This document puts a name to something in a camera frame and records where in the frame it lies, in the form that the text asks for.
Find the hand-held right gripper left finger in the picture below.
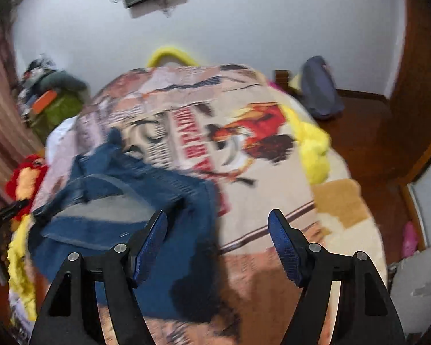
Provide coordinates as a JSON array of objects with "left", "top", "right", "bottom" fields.
[{"left": 29, "top": 209, "right": 169, "bottom": 345}]

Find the orange box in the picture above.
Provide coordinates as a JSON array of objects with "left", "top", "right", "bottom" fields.
[{"left": 32, "top": 91, "right": 57, "bottom": 114}]

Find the pink toy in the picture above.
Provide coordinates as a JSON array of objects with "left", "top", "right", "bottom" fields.
[{"left": 401, "top": 222, "right": 419, "bottom": 256}]

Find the white cloth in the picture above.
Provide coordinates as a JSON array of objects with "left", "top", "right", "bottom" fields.
[{"left": 44, "top": 117, "right": 80, "bottom": 163}]

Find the grey-blue bag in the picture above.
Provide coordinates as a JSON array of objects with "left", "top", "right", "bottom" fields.
[{"left": 299, "top": 55, "right": 345, "bottom": 120}]

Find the red and yellow plush toy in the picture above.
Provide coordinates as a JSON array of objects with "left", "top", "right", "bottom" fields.
[{"left": 5, "top": 154, "right": 50, "bottom": 221}]

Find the wooden bed post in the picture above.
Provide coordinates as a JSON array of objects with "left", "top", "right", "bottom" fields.
[{"left": 274, "top": 70, "right": 292, "bottom": 89}]

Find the beige plush blanket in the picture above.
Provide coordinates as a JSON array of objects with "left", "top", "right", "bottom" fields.
[{"left": 218, "top": 147, "right": 389, "bottom": 345}]

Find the printed blanket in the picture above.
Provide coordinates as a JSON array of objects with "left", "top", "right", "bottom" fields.
[{"left": 9, "top": 63, "right": 345, "bottom": 345}]

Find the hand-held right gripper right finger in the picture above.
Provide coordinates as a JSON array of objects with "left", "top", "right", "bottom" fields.
[{"left": 268, "top": 208, "right": 406, "bottom": 345}]

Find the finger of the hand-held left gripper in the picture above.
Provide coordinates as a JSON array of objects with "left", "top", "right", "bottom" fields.
[{"left": 0, "top": 199, "right": 30, "bottom": 224}]

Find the white plastic object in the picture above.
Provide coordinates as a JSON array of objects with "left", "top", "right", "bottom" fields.
[{"left": 387, "top": 240, "right": 431, "bottom": 336}]

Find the blue denim jacket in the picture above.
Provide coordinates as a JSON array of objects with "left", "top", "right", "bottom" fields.
[{"left": 28, "top": 127, "right": 224, "bottom": 321}]

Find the pile of clothes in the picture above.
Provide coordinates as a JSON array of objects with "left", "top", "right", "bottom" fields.
[{"left": 17, "top": 55, "right": 58, "bottom": 116}]

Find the striped red curtain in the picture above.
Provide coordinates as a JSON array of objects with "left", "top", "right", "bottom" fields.
[{"left": 0, "top": 22, "right": 38, "bottom": 191}]

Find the wooden door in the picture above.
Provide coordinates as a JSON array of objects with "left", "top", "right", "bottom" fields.
[{"left": 390, "top": 0, "right": 431, "bottom": 159}]

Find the grey pillow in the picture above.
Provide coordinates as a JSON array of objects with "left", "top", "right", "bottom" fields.
[{"left": 46, "top": 70, "right": 89, "bottom": 93}]

